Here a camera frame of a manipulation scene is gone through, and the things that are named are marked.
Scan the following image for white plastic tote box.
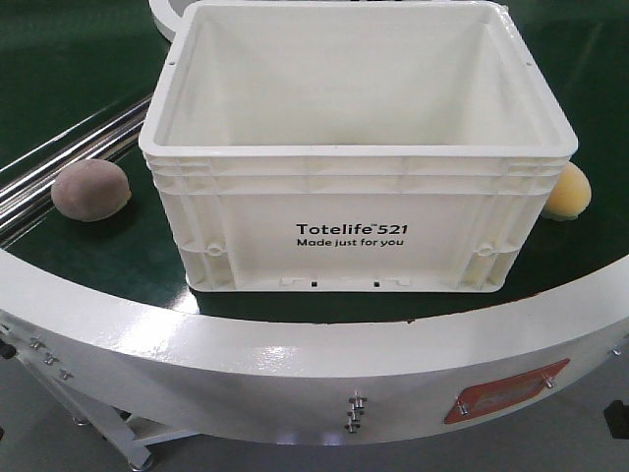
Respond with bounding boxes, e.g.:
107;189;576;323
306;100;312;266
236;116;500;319
139;1;578;292

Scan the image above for brown round plush ball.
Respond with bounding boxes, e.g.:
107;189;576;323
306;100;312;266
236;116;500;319
51;159;132;222

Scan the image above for yellow round plush ball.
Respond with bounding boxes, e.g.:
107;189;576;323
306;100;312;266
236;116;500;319
542;162;592;221

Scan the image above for orange label plate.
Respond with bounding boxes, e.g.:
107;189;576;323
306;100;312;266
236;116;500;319
443;358;571;425

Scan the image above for white conveyor support leg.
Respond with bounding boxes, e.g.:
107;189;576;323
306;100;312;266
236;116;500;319
14;343;198;468

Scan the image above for chrome conveyor rollers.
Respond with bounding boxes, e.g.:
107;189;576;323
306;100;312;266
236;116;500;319
1;94;151;248

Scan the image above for white curved conveyor frame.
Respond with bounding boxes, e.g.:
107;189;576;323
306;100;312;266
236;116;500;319
1;254;628;445

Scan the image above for white inner conveyor ring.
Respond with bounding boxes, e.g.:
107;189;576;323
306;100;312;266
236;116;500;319
147;0;199;41

